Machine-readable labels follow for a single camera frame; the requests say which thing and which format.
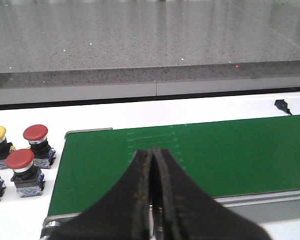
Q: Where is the grey stone counter slab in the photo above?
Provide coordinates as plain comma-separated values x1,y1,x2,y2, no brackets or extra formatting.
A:
0,0,300,89

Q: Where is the aluminium conveyor side rail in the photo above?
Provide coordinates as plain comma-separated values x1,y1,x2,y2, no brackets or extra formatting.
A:
40,188,300,240

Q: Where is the far conveyor side rail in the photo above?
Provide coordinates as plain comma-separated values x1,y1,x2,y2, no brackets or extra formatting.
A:
64,127,113,140

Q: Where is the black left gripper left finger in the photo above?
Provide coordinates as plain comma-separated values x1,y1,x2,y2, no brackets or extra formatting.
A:
50,150,150,240

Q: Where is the black cable connector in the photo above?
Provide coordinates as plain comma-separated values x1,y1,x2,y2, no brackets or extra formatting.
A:
274,99,293,116

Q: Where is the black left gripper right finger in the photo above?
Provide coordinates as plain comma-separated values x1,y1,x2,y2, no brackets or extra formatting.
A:
151,147,271,240

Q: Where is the green conveyor belt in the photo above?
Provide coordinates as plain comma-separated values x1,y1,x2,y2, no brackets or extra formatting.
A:
48,115,300,216

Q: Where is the red mushroom push button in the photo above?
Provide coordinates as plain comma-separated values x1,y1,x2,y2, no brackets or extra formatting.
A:
5,148,45,198
23,124,56,169

